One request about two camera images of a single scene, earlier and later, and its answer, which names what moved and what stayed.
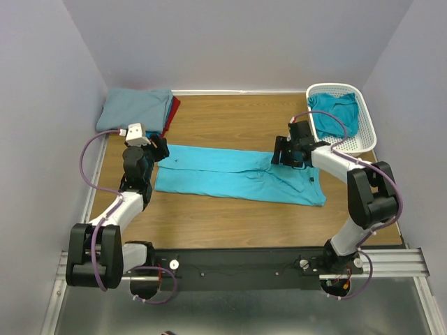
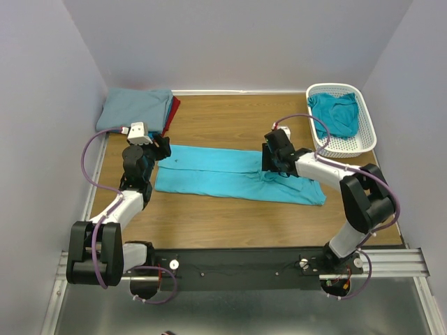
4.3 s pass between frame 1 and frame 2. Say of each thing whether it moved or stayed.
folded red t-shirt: stayed
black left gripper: stayed
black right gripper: moved
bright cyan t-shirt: stayed
